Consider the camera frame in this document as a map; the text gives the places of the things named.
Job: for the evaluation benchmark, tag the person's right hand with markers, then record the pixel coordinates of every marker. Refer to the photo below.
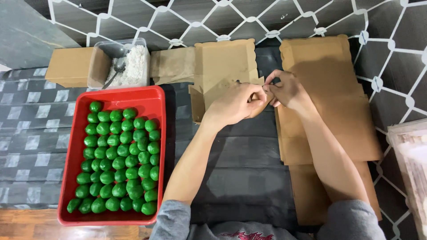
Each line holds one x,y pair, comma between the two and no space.
292,91

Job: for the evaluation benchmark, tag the person's left hand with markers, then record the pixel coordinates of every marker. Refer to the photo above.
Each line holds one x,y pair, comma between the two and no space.
230,105

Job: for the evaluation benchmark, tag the person's right fingers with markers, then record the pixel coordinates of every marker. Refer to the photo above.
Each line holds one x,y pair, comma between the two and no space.
274,78

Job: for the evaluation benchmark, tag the half-folded brown cardboard box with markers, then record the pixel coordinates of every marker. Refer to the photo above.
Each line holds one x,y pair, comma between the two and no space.
223,65

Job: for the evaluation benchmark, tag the stack of flat cardboard boxes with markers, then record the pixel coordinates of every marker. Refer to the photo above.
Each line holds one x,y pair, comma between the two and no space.
340,80

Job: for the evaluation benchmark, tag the black mat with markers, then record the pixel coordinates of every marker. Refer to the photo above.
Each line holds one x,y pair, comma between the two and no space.
247,166

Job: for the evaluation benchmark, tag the flat brown cardboard sheet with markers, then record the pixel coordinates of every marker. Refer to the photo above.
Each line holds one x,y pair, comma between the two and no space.
171,65

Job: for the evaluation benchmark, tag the long flat brown cardboard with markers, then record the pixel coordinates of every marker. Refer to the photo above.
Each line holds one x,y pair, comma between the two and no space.
307,196

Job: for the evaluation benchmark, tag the grey cloth with white lattice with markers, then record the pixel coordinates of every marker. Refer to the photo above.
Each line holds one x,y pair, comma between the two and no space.
383,20

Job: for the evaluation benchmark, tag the white grated coconut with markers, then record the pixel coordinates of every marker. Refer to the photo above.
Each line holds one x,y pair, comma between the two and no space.
135,66

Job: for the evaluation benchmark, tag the metal spoon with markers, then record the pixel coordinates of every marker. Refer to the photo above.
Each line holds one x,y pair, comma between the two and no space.
118,66

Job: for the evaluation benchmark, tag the plastic-wrapped paper stack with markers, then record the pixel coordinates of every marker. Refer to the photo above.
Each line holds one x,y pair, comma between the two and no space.
412,156

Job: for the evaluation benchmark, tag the red plastic tray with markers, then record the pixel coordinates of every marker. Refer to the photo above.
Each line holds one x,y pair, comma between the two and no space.
110,96

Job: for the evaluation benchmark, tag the heap of green dough balls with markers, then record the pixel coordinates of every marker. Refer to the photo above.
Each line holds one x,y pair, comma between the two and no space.
121,160

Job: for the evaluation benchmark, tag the grey sweatshirt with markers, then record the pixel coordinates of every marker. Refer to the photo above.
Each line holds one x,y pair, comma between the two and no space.
173,220

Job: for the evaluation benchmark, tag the clear plastic container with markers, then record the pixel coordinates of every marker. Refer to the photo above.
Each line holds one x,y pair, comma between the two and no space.
96,66

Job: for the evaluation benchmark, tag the closed brown cardboard box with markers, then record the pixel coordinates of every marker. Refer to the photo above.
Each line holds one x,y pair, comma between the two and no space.
68,66

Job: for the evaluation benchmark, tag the grey checked cloth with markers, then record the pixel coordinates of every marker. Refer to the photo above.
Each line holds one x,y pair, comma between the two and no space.
33,133

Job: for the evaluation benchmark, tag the dark grey furniture panel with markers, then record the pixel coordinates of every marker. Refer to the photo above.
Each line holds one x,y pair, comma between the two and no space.
26,30

